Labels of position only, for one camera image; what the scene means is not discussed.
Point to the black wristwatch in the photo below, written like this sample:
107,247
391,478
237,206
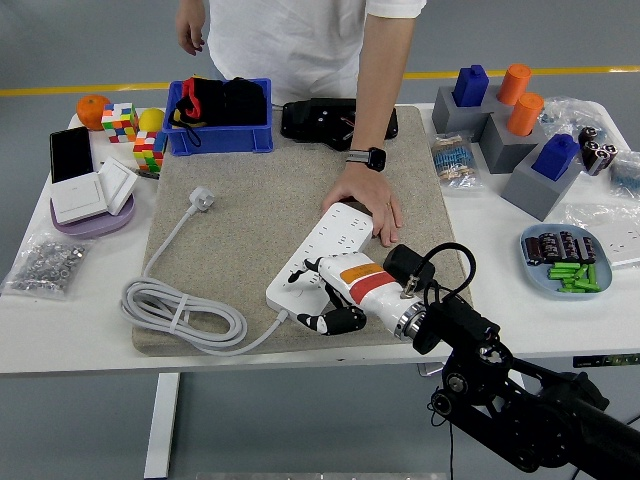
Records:
372,157

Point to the clear bag holding socket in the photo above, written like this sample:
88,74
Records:
580,215

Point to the silver bracket under table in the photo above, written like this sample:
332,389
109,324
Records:
427,369

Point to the bundle of black capacitors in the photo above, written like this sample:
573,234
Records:
597,150

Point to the multicolour puzzle cube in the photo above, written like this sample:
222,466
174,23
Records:
120,122
147,152

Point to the black electronic device housing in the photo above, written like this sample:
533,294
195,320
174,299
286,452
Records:
305,120

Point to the black folded cloth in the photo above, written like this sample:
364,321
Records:
245,105

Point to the purple tray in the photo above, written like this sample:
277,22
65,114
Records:
100,227

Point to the person's left hand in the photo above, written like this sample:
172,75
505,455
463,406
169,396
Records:
367,192

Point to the white table leg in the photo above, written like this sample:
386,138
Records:
162,425

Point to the person's right forearm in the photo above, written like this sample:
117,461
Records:
192,5

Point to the white wall socket panel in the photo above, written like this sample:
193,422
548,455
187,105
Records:
622,245

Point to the person's right hand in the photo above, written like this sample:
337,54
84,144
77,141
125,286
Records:
190,30

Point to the yellow lemon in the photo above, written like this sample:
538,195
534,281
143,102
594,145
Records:
151,120

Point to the black smartphone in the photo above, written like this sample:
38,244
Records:
70,155

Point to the light blue tray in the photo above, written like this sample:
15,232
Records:
532,275

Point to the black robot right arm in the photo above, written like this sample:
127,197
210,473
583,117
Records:
460,320

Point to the bag of metal nuts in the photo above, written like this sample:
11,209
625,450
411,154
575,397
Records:
45,262

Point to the bag of blue resistors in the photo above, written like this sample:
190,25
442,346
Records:
627,172

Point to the bag of mixed resistors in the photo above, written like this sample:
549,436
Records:
455,162

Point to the row of black capacitors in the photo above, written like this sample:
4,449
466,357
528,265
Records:
560,247

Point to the person's left forearm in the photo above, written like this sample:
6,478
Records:
372,110

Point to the black table control panel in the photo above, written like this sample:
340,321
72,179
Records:
605,360

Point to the black cloth with red trim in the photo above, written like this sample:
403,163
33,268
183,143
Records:
192,102

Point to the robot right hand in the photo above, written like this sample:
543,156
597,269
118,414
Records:
360,285

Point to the pile of green standoffs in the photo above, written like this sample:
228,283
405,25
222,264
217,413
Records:
575,277

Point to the person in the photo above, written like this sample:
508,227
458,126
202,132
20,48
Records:
290,45

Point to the grey block stand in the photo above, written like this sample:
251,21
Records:
450,117
530,192
505,150

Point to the blue plastic bin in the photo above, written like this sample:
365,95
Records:
220,140

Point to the orange cylinder peg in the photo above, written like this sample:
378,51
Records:
525,115
514,82

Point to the clear plastic bag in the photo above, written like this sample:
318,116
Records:
570,115

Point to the small white wall switch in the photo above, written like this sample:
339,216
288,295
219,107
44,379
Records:
117,182

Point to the blue square peg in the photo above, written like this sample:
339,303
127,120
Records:
555,157
470,87

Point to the orange fruit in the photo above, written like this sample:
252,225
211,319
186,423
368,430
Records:
90,112

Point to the grey-brown mat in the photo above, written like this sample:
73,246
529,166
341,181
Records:
260,180

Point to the large white wall switch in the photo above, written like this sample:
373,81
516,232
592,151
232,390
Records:
77,197

